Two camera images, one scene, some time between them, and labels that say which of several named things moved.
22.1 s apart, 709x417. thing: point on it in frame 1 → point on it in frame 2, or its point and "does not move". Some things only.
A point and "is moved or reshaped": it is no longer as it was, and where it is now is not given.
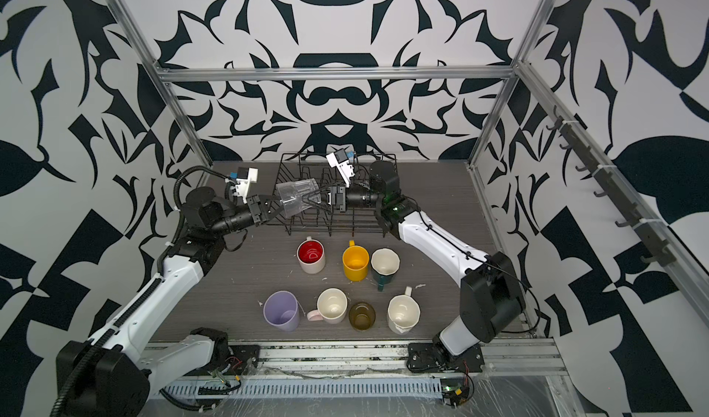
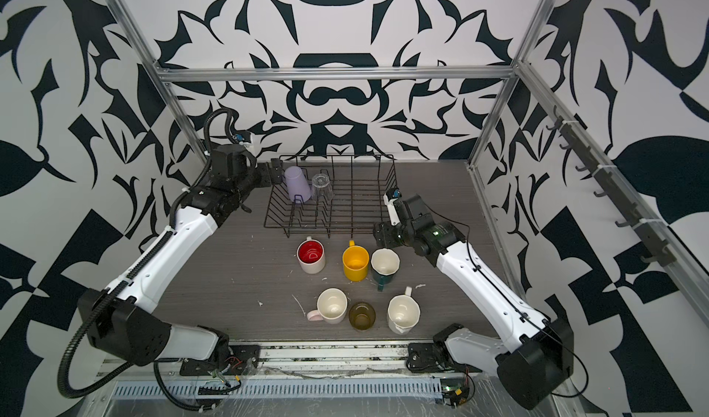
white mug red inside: [311, 256] does not move
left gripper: [262, 198] → [265, 177]
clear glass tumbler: [298, 196] is moved or reshaped
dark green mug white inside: [384, 264] does not move
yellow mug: [355, 260] does not move
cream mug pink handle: [331, 306] does not move
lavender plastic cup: [281, 309] → [296, 183]
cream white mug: [402, 312] does not move
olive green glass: [362, 315] does not move
